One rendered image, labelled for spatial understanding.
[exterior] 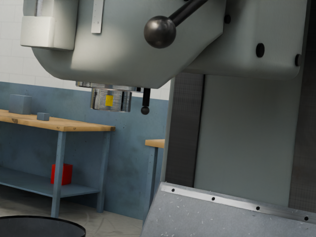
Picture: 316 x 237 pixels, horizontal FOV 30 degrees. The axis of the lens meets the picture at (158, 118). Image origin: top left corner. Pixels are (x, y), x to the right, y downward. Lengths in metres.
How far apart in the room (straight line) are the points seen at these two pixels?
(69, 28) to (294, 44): 0.36
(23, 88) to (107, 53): 6.34
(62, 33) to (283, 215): 0.53
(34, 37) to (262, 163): 0.52
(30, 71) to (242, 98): 5.94
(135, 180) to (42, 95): 1.56
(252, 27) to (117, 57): 0.20
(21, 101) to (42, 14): 5.88
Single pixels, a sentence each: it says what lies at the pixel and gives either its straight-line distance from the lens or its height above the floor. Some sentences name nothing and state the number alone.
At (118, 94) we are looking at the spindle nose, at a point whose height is 1.30.
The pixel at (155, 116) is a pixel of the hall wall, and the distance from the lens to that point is 5.72.
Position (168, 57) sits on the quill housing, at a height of 1.35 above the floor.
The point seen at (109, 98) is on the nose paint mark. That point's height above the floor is 1.29.
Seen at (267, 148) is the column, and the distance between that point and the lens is 0.99.
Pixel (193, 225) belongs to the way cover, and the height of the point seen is 1.08.
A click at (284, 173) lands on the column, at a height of 1.19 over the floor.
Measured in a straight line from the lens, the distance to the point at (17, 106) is 6.52.
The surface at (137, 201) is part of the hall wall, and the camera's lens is 5.89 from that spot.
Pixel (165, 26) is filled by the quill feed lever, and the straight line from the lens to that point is 0.53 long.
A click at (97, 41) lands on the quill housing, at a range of 0.60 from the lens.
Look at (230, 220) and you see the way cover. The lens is 1.01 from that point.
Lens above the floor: 1.31
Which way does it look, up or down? 3 degrees down
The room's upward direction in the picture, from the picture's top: 6 degrees clockwise
